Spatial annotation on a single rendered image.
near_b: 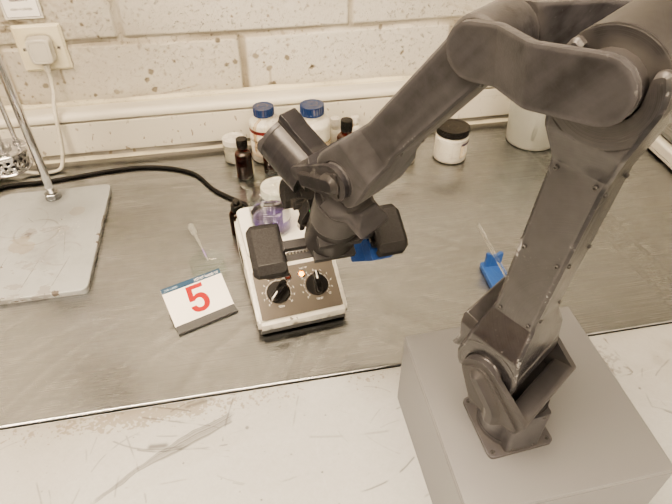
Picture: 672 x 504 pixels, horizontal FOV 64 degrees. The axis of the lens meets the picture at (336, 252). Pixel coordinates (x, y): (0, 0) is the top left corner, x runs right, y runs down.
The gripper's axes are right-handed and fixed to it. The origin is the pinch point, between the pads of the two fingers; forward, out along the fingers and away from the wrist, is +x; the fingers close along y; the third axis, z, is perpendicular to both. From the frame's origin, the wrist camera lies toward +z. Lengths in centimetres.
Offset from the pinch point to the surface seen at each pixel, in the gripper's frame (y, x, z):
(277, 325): 6.5, 10.4, -5.5
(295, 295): 3.2, 9.6, -2.0
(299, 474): 8.3, 1.6, -24.6
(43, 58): 37, 24, 56
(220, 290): 13.2, 14.9, 2.4
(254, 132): 1.2, 29.5, 37.9
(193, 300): 17.3, 14.3, 1.5
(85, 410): 31.9, 9.6, -11.3
